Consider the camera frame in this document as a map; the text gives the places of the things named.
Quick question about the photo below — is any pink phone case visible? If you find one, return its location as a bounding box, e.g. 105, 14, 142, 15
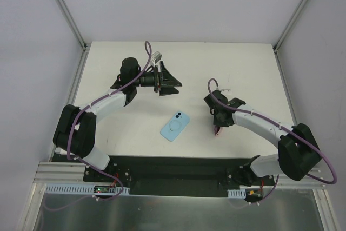
214, 126, 223, 136

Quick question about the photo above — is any light blue phone case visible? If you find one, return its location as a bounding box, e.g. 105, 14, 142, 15
160, 111, 190, 142

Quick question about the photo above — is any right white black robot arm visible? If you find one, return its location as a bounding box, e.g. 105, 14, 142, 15
203, 90, 322, 187

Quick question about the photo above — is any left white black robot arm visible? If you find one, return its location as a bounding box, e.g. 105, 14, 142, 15
53, 57, 182, 182

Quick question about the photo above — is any metal front sheet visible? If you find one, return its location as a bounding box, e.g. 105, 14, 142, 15
18, 183, 340, 230

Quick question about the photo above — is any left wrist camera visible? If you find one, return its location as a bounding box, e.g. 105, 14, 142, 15
150, 51, 162, 66

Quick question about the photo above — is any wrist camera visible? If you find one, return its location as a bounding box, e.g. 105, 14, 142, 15
150, 51, 162, 66
216, 87, 232, 99

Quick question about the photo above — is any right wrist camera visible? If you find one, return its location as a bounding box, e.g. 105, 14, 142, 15
216, 87, 232, 99

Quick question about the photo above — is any right white cable duct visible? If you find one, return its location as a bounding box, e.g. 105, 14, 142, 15
227, 188, 247, 199

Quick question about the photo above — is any white cable duct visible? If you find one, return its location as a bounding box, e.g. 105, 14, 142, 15
227, 188, 247, 199
45, 183, 130, 196

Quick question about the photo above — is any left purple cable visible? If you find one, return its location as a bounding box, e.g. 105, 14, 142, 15
43, 41, 154, 212

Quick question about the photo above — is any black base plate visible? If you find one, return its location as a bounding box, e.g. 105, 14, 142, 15
51, 153, 281, 196

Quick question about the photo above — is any left aluminium frame post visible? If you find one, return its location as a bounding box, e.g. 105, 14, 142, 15
55, 0, 89, 51

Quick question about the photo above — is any aluminium frame post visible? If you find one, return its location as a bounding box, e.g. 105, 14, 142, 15
273, 0, 310, 54
55, 0, 89, 51

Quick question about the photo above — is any right aluminium frame post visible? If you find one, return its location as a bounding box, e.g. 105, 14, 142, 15
273, 0, 310, 54

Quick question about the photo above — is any left white cable duct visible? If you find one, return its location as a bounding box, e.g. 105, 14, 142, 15
45, 183, 130, 196

